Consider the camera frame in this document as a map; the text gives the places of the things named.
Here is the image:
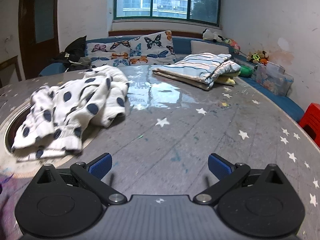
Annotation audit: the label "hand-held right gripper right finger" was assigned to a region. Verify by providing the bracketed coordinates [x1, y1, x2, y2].
[194, 153, 288, 205]

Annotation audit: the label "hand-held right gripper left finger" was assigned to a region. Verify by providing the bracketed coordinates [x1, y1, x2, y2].
[32, 153, 128, 207]

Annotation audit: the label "white navy polka-dot pants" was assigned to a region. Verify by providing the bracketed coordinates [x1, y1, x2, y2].
[11, 65, 129, 162]

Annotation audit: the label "folded striped clothes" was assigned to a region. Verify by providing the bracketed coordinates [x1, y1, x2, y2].
[152, 52, 242, 90]

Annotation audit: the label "grey star tablecloth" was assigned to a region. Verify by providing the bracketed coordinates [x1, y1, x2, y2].
[0, 65, 320, 240]

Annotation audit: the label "yellow cloth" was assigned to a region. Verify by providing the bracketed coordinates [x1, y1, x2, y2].
[216, 71, 242, 85]

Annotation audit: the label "green round object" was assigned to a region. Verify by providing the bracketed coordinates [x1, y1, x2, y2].
[239, 65, 253, 77]

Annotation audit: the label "red plastic stool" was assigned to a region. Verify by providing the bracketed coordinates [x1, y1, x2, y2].
[299, 103, 320, 148]

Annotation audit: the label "clear plastic storage box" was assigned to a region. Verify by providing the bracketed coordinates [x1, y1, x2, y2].
[255, 61, 294, 97]

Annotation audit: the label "butterfly print pillow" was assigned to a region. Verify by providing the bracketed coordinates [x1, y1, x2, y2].
[86, 39, 140, 67]
[129, 31, 177, 65]

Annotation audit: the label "black bag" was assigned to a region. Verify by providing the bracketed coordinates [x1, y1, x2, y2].
[51, 36, 92, 72]

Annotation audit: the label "brown plush toy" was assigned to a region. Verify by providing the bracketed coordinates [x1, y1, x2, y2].
[247, 51, 269, 64]

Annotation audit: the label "white cushion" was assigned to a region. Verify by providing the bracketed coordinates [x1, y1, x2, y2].
[191, 40, 230, 55]

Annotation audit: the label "blue sofa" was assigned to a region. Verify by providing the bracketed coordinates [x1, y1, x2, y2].
[39, 36, 304, 123]

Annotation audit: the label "white and black plush toy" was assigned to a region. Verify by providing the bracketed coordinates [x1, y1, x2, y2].
[202, 29, 225, 43]

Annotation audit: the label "dark wooden door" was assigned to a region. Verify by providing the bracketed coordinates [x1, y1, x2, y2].
[19, 0, 60, 79]

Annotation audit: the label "green framed window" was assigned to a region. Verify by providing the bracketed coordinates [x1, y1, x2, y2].
[113, 0, 222, 27]

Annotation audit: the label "wooden wall rail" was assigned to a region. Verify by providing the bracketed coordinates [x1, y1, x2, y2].
[109, 30, 208, 37]

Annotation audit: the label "wooden furniture frame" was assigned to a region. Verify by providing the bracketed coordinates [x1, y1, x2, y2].
[0, 55, 20, 88]

